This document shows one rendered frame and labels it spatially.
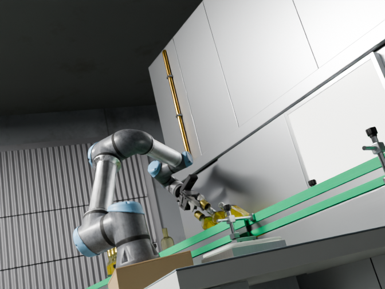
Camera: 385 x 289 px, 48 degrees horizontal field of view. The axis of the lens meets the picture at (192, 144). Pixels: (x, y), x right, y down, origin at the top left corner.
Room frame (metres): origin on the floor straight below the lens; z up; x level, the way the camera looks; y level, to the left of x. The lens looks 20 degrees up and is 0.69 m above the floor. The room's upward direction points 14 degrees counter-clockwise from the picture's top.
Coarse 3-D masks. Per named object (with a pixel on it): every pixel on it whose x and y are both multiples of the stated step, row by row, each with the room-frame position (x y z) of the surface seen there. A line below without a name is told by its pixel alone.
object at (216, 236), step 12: (216, 228) 1.68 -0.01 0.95; (228, 228) 1.63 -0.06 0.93; (192, 240) 1.82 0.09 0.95; (204, 240) 1.77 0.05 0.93; (216, 240) 1.70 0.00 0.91; (228, 240) 1.64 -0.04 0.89; (168, 252) 1.99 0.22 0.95; (192, 252) 1.84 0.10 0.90; (204, 252) 1.78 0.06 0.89; (96, 288) 2.74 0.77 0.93
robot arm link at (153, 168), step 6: (156, 162) 2.01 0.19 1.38; (162, 162) 2.02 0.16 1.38; (150, 168) 2.02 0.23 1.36; (156, 168) 2.00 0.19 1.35; (162, 168) 2.01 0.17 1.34; (168, 168) 2.00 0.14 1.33; (156, 174) 2.02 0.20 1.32; (162, 174) 2.03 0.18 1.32; (168, 174) 2.03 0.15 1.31; (156, 180) 2.08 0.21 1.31; (162, 180) 2.06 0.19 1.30; (168, 180) 2.08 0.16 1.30
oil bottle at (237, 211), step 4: (232, 208) 1.77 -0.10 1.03; (236, 208) 1.78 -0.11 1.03; (240, 208) 1.79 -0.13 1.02; (224, 212) 1.81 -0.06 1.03; (232, 212) 1.76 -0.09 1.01; (236, 212) 1.75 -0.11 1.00; (240, 212) 1.75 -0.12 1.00; (244, 212) 1.76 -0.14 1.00; (236, 216) 1.75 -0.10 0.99; (240, 216) 1.73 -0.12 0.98; (244, 216) 1.72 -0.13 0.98
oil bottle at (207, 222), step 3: (207, 216) 1.94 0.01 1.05; (210, 216) 1.94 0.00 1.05; (204, 219) 1.92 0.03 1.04; (207, 219) 1.91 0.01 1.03; (210, 219) 1.91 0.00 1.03; (204, 222) 1.93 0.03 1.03; (207, 222) 1.91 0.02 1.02; (210, 222) 1.89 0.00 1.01; (204, 225) 1.93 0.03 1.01; (207, 225) 1.91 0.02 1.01; (210, 225) 1.89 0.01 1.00; (213, 225) 1.88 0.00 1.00; (204, 228) 1.93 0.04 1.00; (207, 228) 1.91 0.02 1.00
